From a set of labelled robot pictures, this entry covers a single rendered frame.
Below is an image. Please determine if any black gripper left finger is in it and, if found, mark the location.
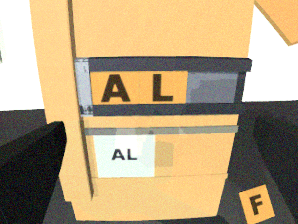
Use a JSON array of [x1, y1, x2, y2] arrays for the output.
[[0, 120, 67, 224]]

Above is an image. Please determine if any white paper ticket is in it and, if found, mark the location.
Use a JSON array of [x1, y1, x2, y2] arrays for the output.
[[93, 135, 156, 177]]

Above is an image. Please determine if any tan tile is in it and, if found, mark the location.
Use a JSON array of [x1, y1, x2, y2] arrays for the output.
[[140, 71, 188, 104], [239, 184, 275, 224], [90, 71, 140, 105]]

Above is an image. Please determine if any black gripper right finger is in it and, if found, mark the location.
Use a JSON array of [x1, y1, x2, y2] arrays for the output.
[[253, 116, 298, 224]]

